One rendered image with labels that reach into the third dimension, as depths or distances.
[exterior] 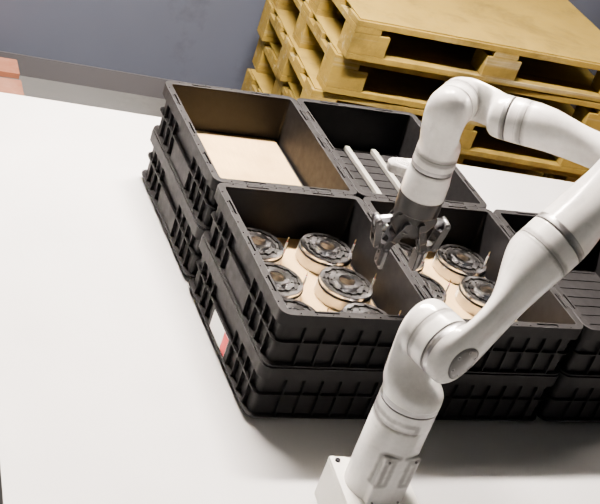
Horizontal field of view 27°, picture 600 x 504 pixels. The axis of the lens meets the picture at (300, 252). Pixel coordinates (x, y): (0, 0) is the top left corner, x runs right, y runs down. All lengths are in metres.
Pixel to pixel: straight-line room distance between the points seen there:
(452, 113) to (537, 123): 0.13
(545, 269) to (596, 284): 0.90
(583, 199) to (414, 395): 0.37
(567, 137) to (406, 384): 0.44
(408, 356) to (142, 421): 0.48
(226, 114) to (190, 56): 2.04
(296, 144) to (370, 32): 1.19
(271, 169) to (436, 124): 0.73
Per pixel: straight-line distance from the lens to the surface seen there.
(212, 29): 4.69
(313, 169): 2.58
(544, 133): 1.92
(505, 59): 4.04
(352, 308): 2.20
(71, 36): 4.62
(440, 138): 1.97
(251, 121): 2.71
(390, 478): 1.91
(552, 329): 2.26
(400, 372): 1.83
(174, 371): 2.18
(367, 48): 3.83
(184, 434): 2.06
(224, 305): 2.24
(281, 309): 1.99
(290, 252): 2.35
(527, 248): 1.80
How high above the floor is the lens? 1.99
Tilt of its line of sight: 29 degrees down
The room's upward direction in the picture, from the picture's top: 20 degrees clockwise
